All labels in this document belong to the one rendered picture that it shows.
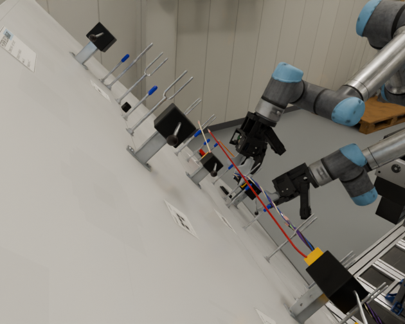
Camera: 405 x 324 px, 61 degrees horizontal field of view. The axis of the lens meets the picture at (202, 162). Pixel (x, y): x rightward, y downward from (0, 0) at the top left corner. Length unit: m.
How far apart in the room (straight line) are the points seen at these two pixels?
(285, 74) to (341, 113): 0.17
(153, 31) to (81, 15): 0.60
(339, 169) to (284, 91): 0.29
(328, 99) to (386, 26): 0.36
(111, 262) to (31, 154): 0.09
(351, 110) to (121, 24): 2.62
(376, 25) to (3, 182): 1.18
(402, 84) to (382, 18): 0.37
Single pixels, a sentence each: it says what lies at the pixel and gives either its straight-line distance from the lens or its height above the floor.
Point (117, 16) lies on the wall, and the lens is 3.29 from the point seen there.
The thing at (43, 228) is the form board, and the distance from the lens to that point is 0.21.
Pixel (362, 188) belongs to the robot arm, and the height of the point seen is 1.16.
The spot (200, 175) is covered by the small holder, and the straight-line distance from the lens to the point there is 0.74.
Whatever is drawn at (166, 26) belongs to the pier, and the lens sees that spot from 3.34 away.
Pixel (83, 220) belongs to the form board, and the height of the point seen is 1.52.
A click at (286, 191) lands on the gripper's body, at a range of 1.11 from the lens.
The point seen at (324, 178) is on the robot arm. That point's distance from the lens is 1.09.
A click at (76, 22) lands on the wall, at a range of 3.15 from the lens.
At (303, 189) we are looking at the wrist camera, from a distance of 1.11.
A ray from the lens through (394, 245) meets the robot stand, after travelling 2.64.
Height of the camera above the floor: 1.67
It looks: 28 degrees down
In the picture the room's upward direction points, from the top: 5 degrees clockwise
